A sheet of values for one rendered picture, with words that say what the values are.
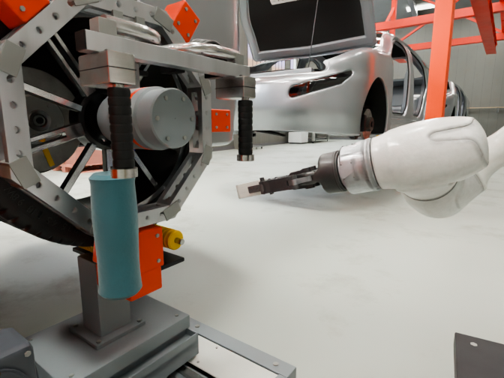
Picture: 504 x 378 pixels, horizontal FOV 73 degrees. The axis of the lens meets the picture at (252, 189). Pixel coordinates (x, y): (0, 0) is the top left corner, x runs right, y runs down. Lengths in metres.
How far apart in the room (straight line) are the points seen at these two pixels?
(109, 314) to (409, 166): 0.90
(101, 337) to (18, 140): 0.62
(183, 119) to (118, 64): 0.23
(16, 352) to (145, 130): 0.50
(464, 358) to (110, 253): 0.83
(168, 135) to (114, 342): 0.65
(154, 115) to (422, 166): 0.50
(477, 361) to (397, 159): 0.60
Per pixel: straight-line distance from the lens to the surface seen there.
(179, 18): 1.02
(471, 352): 1.05
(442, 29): 4.23
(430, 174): 0.57
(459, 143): 0.56
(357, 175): 0.58
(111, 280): 0.77
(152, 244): 0.94
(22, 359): 0.88
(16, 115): 0.77
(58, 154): 1.30
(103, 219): 0.73
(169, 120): 0.76
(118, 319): 1.16
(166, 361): 1.17
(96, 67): 0.63
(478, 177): 0.70
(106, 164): 0.97
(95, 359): 1.09
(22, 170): 0.77
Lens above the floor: 0.83
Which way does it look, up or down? 10 degrees down
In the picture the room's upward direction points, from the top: straight up
